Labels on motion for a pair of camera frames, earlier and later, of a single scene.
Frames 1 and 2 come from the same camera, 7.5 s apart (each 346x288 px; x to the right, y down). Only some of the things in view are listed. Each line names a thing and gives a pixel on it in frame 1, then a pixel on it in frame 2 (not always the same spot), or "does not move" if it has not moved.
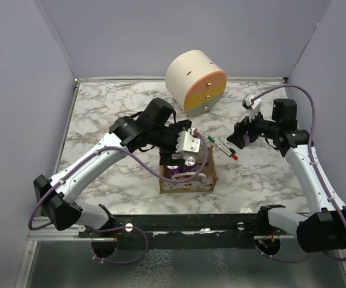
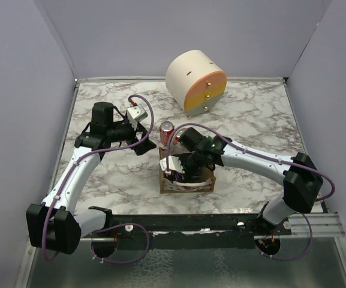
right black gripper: (240, 128) → (186, 176)
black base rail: (180, 231) does not move
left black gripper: (166, 155) → (134, 132)
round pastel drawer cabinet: (194, 82) does not move
